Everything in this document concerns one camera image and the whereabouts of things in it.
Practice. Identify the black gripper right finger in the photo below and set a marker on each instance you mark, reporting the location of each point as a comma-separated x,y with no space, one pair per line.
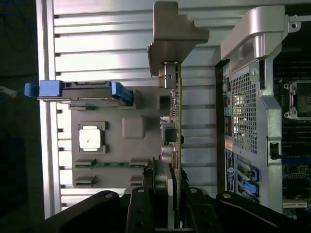
199,211

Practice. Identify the grey open PC case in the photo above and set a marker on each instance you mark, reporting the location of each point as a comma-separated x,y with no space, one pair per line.
245,109

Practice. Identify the grey printed parts rack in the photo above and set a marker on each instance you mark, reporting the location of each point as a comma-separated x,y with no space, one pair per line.
114,148

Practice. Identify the green RAM stick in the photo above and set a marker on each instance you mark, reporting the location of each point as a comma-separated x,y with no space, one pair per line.
111,164

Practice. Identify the green motherboard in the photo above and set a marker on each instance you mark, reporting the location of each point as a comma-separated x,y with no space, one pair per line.
296,150

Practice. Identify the hard disk with blue rails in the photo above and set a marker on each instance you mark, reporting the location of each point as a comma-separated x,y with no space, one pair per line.
92,92

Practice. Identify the CPU socket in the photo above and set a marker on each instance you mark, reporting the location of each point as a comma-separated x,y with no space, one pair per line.
301,99

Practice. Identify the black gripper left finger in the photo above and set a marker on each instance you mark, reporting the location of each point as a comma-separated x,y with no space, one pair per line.
142,208

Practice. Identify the silver CPU chip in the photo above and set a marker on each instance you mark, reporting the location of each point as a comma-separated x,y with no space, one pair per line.
90,137

